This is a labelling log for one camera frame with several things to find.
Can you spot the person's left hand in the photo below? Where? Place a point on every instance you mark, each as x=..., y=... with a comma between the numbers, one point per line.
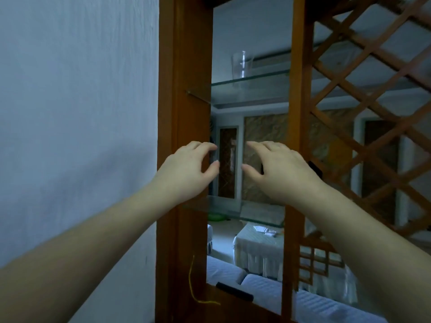
x=183, y=171

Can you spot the person's right hand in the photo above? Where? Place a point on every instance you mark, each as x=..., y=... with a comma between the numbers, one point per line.
x=286, y=174

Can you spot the black remote control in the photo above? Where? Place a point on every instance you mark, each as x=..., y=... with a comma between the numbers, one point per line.
x=234, y=291

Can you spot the person's right thumb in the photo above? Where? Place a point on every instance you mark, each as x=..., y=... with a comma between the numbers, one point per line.
x=252, y=175

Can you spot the green round object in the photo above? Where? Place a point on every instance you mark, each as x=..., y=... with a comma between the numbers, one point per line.
x=217, y=217

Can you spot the clear glass cup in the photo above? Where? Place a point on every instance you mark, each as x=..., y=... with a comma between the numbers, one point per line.
x=241, y=65

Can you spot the person's left thumb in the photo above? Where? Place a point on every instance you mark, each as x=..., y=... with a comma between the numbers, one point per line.
x=211, y=171

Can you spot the person's left forearm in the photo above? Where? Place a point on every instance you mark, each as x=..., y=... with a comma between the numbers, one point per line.
x=84, y=252

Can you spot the wooden shelf frame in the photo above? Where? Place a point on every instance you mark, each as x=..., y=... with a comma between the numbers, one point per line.
x=183, y=97

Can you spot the white striped sofa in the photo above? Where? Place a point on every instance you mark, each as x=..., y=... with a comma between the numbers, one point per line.
x=269, y=292

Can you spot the table with white cloth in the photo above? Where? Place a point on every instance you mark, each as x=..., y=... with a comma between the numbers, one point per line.
x=259, y=252

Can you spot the glass shelf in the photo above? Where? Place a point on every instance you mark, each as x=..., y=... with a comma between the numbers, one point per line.
x=242, y=210
x=242, y=87

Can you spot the person's right forearm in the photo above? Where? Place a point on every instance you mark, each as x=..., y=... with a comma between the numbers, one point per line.
x=363, y=252

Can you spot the white papers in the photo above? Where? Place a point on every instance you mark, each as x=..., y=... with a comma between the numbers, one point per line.
x=264, y=229

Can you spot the wooden lattice panel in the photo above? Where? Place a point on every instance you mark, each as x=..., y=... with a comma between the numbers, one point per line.
x=370, y=107

